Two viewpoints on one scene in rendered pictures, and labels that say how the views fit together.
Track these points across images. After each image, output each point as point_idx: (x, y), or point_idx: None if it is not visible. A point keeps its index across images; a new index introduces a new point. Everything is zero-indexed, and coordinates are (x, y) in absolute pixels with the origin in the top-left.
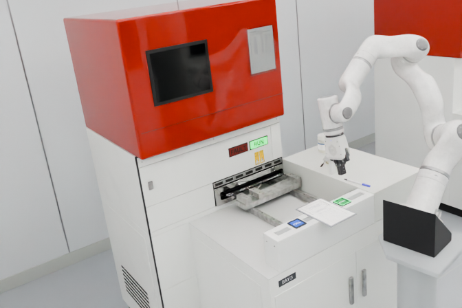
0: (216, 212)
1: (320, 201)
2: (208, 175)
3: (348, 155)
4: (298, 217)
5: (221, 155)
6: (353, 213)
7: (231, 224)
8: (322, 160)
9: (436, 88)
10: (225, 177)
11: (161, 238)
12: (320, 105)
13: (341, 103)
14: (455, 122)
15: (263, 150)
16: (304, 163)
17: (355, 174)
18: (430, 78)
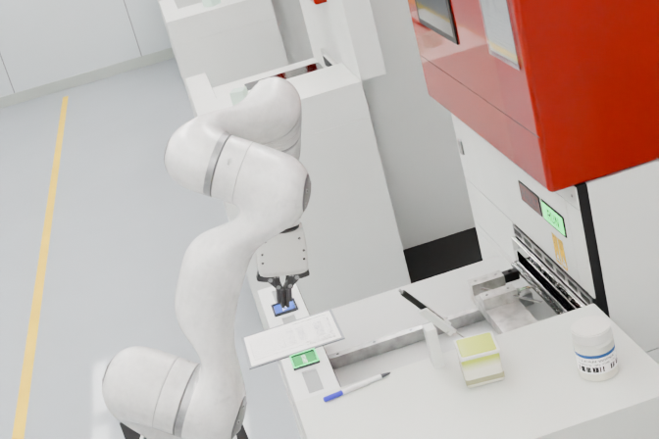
0: (519, 279)
1: (332, 335)
2: (506, 202)
3: (267, 274)
4: (302, 311)
5: (513, 181)
6: (253, 365)
7: (456, 296)
8: (531, 359)
9: (178, 274)
10: (525, 231)
11: (482, 241)
12: None
13: None
14: (126, 348)
15: (563, 245)
16: (535, 331)
17: (400, 395)
18: (189, 245)
